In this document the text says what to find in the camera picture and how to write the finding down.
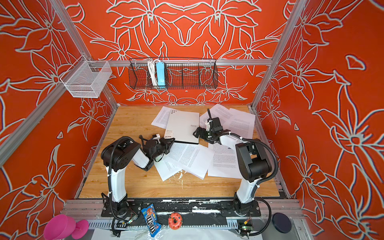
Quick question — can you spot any small green circuit board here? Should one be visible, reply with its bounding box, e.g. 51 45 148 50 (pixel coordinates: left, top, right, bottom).
239 218 255 237

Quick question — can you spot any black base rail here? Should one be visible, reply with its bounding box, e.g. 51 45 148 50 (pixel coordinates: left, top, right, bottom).
101 197 262 218

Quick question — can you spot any black wire basket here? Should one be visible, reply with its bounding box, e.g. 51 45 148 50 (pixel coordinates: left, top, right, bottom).
129 57 219 90

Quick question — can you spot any grey clip folder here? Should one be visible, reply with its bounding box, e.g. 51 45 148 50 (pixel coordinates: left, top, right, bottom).
164 110 200 145

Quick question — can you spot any blue candy bag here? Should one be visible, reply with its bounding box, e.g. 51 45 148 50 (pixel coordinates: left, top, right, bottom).
141 204 162 238

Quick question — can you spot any paper sheet under folder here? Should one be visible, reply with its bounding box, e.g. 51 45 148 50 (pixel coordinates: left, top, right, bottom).
151 107 177 129

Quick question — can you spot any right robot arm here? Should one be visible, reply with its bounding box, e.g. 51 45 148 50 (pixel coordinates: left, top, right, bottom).
193 109 279 216

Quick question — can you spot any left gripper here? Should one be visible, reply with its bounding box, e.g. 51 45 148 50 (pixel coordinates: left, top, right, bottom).
150 138 175 162

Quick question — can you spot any blue white box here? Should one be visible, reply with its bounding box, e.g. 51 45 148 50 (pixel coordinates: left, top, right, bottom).
156 62 166 89

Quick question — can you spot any dark round disc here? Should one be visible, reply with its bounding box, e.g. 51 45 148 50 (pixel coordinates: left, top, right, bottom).
272 213 292 234

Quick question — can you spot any red toy wheel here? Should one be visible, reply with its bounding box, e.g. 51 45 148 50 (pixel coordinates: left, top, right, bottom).
168 213 183 230

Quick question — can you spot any pink dumbbell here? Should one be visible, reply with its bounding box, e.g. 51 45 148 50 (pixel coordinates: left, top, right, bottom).
43 215 89 240

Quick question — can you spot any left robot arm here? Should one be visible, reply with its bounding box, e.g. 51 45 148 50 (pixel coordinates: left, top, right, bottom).
101 134 175 220

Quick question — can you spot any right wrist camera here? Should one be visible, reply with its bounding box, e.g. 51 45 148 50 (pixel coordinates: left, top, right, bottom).
210 118 223 132

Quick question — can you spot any paper sheet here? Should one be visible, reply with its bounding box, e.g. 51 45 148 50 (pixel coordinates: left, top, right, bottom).
155 160 182 182
200 104 233 128
224 108 256 139
164 143 215 180
208 144 243 179
151 107 177 129

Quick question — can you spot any white cable bundle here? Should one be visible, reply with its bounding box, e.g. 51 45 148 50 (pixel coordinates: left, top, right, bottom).
147 59 161 87

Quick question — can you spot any clear plastic bin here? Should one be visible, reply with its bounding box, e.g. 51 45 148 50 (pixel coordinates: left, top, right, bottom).
60 57 112 98

